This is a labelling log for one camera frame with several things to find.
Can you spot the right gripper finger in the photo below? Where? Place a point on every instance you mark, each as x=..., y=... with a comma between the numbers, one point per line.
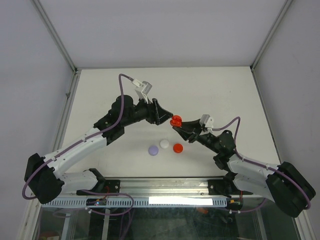
x=191, y=126
x=187, y=135

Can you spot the red charging case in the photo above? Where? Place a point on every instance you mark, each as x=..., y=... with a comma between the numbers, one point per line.
x=176, y=121
x=178, y=148

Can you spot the white charging case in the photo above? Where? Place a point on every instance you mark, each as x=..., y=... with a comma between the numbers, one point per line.
x=164, y=144

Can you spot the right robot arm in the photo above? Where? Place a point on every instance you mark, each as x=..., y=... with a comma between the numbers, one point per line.
x=281, y=183

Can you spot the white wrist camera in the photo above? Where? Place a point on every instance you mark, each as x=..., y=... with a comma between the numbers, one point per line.
x=142, y=88
x=207, y=123

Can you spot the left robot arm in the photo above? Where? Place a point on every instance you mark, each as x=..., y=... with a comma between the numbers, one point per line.
x=47, y=175

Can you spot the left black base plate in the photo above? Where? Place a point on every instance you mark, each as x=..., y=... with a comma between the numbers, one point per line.
x=111, y=186

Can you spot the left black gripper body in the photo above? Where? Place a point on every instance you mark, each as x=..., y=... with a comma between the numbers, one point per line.
x=151, y=116

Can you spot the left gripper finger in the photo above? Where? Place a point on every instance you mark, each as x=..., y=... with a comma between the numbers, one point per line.
x=162, y=118
x=160, y=111

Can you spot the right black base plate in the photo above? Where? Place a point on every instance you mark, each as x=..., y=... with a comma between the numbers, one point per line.
x=216, y=187

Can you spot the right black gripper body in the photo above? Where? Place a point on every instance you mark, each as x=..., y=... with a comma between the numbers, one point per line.
x=202, y=138

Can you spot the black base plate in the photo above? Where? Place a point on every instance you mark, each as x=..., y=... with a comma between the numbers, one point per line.
x=216, y=187
x=111, y=186

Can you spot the slotted cable duct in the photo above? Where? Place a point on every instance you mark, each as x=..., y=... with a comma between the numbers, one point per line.
x=140, y=202

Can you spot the aluminium front rail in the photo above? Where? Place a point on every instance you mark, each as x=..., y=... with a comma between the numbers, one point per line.
x=174, y=186

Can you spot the purple charging case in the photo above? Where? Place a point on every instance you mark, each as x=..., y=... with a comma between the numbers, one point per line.
x=153, y=150

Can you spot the small green-lit circuit board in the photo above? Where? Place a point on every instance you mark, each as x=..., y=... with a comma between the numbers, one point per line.
x=96, y=202

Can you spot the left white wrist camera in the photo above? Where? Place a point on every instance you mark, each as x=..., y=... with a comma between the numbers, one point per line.
x=142, y=88

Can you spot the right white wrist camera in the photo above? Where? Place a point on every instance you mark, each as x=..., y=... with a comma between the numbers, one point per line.
x=207, y=123

